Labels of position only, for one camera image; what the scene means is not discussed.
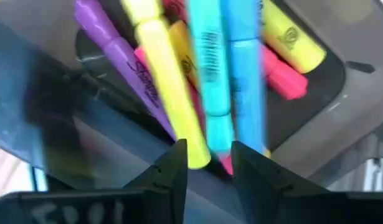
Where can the blue highlighter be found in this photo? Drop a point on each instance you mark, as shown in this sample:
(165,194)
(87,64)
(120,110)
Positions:
(247,77)

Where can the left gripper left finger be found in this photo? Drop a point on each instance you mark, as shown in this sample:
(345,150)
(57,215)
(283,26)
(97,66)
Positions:
(166,193)

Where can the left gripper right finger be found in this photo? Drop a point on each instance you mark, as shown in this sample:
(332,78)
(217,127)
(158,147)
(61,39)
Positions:
(266,193)

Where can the slim yellow highlighter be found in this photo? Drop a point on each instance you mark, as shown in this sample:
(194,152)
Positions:
(291,46)

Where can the yellow Sharpie highlighter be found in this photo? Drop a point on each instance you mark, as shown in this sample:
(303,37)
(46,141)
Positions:
(166,77)

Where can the purple Sharpie highlighter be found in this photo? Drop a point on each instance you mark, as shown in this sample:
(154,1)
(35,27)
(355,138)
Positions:
(122,56)

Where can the teal slim highlighter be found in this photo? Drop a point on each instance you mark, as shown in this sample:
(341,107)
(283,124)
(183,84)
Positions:
(210,77)

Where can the dark translucent plastic bin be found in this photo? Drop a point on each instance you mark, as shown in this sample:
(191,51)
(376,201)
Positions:
(303,112)

